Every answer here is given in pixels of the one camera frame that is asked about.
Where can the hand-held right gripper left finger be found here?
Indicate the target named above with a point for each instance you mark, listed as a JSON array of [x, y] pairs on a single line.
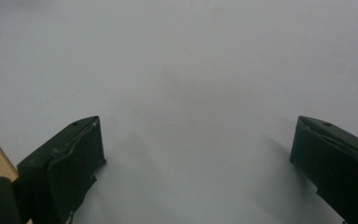
[[62, 174]]

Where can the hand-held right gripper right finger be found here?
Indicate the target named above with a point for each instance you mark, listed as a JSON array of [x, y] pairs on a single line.
[[338, 165]]

